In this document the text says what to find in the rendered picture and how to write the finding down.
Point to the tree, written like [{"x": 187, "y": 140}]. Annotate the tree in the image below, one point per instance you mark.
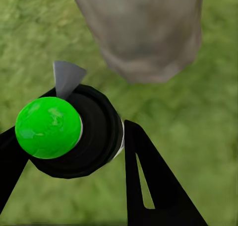
[{"x": 145, "y": 41}]

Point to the pesticide atomizer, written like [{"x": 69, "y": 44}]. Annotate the pesticide atomizer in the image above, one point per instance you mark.
[{"x": 72, "y": 130}]

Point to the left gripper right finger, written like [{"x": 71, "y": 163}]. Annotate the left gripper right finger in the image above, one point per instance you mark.
[{"x": 173, "y": 207}]

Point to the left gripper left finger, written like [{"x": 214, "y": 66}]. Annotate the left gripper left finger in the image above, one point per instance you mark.
[{"x": 13, "y": 159}]

